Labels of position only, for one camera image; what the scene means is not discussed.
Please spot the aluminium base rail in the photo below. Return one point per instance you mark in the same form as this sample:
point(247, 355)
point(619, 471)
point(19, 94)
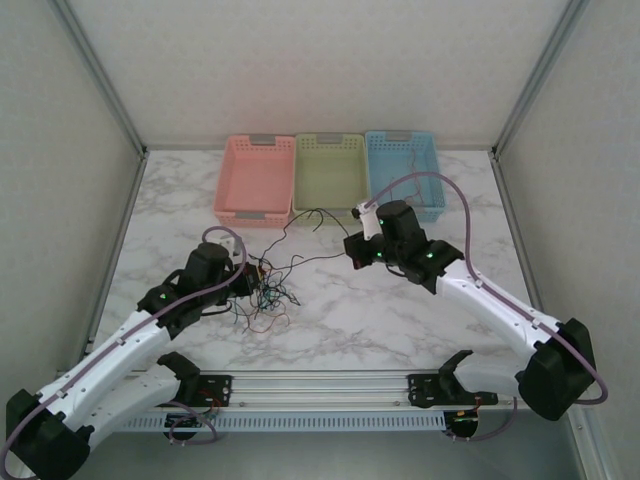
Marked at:
point(320, 387)

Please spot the small black circuit board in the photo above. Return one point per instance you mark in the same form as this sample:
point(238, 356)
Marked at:
point(192, 422)
point(462, 421)

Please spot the blue plastic basket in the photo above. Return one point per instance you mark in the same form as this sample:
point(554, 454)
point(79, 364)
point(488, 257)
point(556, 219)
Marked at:
point(400, 160)

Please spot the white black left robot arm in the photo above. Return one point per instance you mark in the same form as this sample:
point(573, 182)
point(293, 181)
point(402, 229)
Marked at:
point(135, 345)

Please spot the aluminium frame post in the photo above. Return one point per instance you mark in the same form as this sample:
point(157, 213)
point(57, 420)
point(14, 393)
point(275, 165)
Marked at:
point(102, 75)
point(538, 75)

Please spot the green plastic basket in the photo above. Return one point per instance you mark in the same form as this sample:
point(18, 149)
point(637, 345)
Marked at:
point(327, 175)

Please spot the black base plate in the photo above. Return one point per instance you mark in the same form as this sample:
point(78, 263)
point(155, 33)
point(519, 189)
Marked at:
point(422, 387)
point(220, 387)

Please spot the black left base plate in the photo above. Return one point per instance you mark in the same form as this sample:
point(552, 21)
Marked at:
point(220, 387)

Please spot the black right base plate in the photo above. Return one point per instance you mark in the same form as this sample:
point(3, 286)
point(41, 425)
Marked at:
point(422, 387)

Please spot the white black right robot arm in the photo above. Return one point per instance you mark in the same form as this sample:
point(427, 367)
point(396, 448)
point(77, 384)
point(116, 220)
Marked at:
point(490, 315)

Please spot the aluminium frame leg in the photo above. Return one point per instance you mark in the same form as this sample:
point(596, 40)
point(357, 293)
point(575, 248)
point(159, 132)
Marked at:
point(595, 450)

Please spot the pink plastic basket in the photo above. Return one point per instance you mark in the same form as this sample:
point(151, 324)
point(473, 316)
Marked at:
point(255, 175)

